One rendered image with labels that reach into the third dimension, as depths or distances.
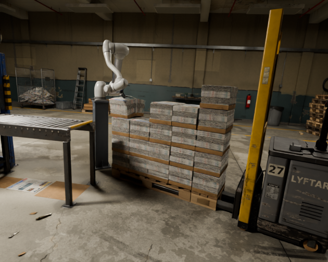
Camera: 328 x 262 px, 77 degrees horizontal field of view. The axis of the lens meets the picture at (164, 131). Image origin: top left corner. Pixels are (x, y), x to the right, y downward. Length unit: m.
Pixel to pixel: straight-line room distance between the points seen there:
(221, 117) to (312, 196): 0.96
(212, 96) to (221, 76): 7.06
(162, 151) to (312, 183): 1.41
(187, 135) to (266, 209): 0.99
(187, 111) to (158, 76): 7.13
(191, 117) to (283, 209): 1.16
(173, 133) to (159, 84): 7.03
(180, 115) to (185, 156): 0.45
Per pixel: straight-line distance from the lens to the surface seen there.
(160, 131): 2.36
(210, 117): 2.11
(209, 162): 2.20
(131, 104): 2.66
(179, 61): 9.19
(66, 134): 2.15
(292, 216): 2.12
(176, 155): 2.33
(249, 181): 1.98
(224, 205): 2.39
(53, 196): 2.68
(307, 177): 1.98
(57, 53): 11.21
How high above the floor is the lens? 1.25
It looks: 12 degrees down
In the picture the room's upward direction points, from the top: 3 degrees clockwise
